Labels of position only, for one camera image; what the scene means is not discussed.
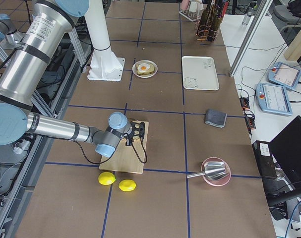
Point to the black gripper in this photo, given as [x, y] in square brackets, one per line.
[128, 142]

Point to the white round plate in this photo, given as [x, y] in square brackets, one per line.
[144, 76]

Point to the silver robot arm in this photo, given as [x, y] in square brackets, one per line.
[9, 35]
[54, 18]

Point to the cream bear tray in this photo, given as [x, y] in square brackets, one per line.
[199, 73]

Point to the wooden cutting board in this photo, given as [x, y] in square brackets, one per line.
[125, 159]

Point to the yellow lemon left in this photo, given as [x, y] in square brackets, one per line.
[106, 178]

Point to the yellow lemon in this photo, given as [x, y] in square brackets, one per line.
[127, 185]
[106, 178]

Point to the yellow lemon right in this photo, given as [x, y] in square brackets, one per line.
[127, 185]

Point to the fried egg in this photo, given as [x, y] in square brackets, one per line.
[143, 67]

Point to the bottom toast slice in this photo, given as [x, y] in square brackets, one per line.
[150, 71]

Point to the steel scoop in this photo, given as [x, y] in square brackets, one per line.
[213, 171]

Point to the folded grey cloth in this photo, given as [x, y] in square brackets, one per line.
[215, 118]

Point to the pink bowl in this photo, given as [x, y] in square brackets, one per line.
[222, 181]

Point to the dark wine bottle left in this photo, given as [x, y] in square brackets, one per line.
[207, 12]

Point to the dark wine bottle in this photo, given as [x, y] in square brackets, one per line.
[219, 11]
[207, 12]

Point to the black computer box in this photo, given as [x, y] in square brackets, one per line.
[264, 159]

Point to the teach pendant near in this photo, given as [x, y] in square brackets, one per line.
[273, 99]

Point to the teach pendant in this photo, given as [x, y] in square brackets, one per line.
[273, 99]
[285, 75]

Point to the dark wine bottle right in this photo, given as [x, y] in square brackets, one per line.
[219, 11]

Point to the black laptop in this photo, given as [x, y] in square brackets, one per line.
[286, 149]

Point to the teach pendant far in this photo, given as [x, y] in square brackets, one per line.
[285, 75]

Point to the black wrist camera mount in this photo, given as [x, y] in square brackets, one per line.
[137, 129]

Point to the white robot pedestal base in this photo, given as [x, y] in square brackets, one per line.
[104, 64]

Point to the copper wire bottle rack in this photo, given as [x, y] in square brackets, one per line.
[206, 33]

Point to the aluminium frame post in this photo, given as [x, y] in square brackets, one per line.
[261, 12]

